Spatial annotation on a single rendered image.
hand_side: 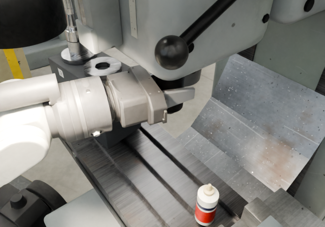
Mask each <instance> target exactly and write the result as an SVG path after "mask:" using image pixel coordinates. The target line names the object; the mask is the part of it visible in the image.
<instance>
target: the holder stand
mask: <svg viewBox="0 0 325 227"><path fill-rule="evenodd" d="M48 60H49V64H50V67H51V71H52V73H55V75H56V79H57V82H58V83H62V82H66V81H71V80H76V79H81V78H86V77H91V76H95V75H98V76H99V77H100V79H101V81H102V83H104V84H105V82H106V81H107V75H110V74H115V73H119V72H124V71H127V70H128V68H129V67H130V66H128V65H126V64H124V63H123V62H121V61H119V60H117V59H115V58H113V57H111V56H109V55H108V54H106V53H104V52H100V53H98V54H93V53H92V52H91V51H90V50H88V53H87V54H86V55H84V56H81V57H74V56H72V55H70V53H69V48H66V49H64V50H63V51H62V52H61V53H59V54H56V55H53V56H51V57H49V58H48ZM112 125H113V129H112V131H110V132H107V133H103V134H100V136H97V137H94V136H93V137H94V138H95V139H96V140H98V141H99V142H100V143H101V144H103V145H104V146H105V147H106V148H107V149H109V148H110V147H112V146H113V145H115V144H116V143H118V142H119V141H121V140H122V139H124V138H125V137H127V136H128V135H130V134H131V133H133V132H134V131H136V130H137V129H139V128H140V127H141V123H140V124H137V125H133V126H129V127H126V128H123V127H122V125H121V123H120V122H116V121H115V120H114V121H113V123H112Z"/></svg>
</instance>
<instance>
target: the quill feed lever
mask: <svg viewBox="0 0 325 227"><path fill-rule="evenodd" d="M235 1H236V0H217V1H216V2H215V3H214V4H213V5H212V6H211V7H209V8H208V9H207V10H206V11H205V12H204V13H203V14H202V15H201V16H200V17H199V18H198V19H197V20H196V21H195V22H194V23H192V24H191V25H190V26H189V27H188V28H187V29H186V30H185V31H184V32H183V33H182V34H181V35H180V36H175V35H168V36H165V37H163V38H161V39H160V40H159V41H158V43H157V44H156V46H155V51H154V55H155V58H156V61H157V63H158V64H159V65H160V66H161V67H162V68H164V69H167V70H177V69H179V68H181V67H182V66H183V65H184V64H185V63H186V61H187V59H188V56H189V49H188V46H189V45H190V44H191V43H192V42H193V41H195V40H196V39H197V38H198V37H199V36H200V35H201V34H202V33H203V32H204V31H205V30H206V29H207V28H208V27H209V26H210V25H211V24H212V23H213V22H214V21H215V20H216V19H217V18H219V17H220V16H221V15H222V14H223V13H224V12H225V11H226V10H227V9H228V8H229V7H230V6H231V5H232V4H233V3H234V2H235Z"/></svg>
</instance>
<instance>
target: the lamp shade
mask: <svg viewBox="0 0 325 227"><path fill-rule="evenodd" d="M66 28H67V20H66V15H65V11H64V6H63V2H62V0H0V49H14V48H22V47H28V46H32V45H36V44H40V43H44V42H46V41H48V40H51V39H53V38H55V37H57V36H59V35H60V34H61V33H63V32H64V31H65V29H66Z"/></svg>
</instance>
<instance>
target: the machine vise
mask: <svg viewBox="0 0 325 227"><path fill-rule="evenodd" d="M270 215H271V216H272V217H273V218H274V219H275V220H277V221H278V222H279V223H280V224H281V225H282V226H283V227H325V222H323V221H322V220H321V219H320V218H318V217H317V216H316V215H315V214H313V213H312V212H311V211H310V210H308V209H307V208H306V207H305V206H304V205H302V204H301V203H300V202H299V201H297V200H296V199H295V198H294V197H292V196H291V195H290V194H289V193H287V192H286V191H285V190H284V189H283V188H279V189H278V190H277V191H276V192H274V193H273V194H272V195H271V196H269V197H268V198H267V199H265V200H264V201H261V200H260V199H259V198H258V197H256V198H255V199H254V200H252V201H251V202H250V203H248V204H247V205H246V206H245V207H244V210H243V213H242V216H241V219H240V220H239V221H237V222H236V223H235V224H234V225H232V226H231V227H257V226H258V225H259V224H261V223H262V222H263V221H264V220H265V219H267V218H268V217H269V216H270Z"/></svg>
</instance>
